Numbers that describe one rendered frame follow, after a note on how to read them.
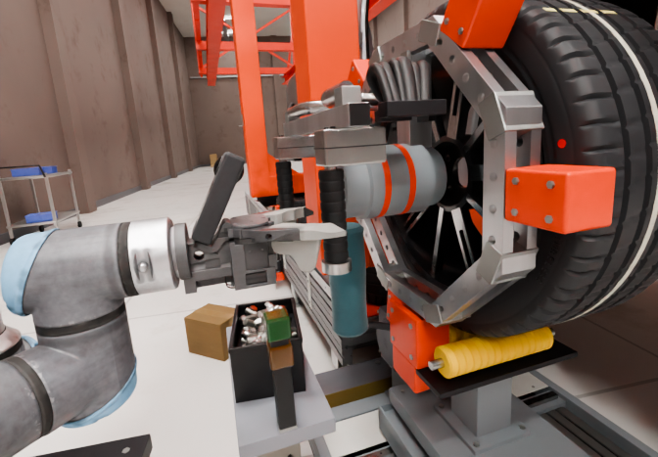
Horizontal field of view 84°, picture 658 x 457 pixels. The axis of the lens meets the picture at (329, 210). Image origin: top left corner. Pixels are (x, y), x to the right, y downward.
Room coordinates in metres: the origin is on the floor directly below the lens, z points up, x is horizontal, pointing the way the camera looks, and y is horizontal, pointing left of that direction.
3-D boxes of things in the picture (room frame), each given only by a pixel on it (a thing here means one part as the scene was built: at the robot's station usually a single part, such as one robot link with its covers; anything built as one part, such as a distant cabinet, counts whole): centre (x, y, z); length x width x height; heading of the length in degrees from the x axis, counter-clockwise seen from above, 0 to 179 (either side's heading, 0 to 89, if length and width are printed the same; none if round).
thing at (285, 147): (0.84, 0.07, 0.93); 0.09 x 0.05 x 0.05; 108
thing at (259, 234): (0.44, 0.07, 0.83); 0.09 x 0.05 x 0.02; 71
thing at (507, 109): (0.74, -0.18, 0.85); 0.54 x 0.07 x 0.54; 18
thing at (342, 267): (0.51, -0.01, 0.83); 0.04 x 0.04 x 0.16
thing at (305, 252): (0.43, 0.03, 0.81); 0.09 x 0.03 x 0.06; 71
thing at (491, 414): (0.79, -0.34, 0.32); 0.40 x 0.30 x 0.28; 18
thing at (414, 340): (0.75, -0.22, 0.48); 0.16 x 0.12 x 0.17; 108
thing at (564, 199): (0.44, -0.28, 0.85); 0.09 x 0.08 x 0.07; 18
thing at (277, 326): (0.56, 0.10, 0.64); 0.04 x 0.04 x 0.04; 18
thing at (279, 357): (0.56, 0.10, 0.59); 0.04 x 0.04 x 0.04; 18
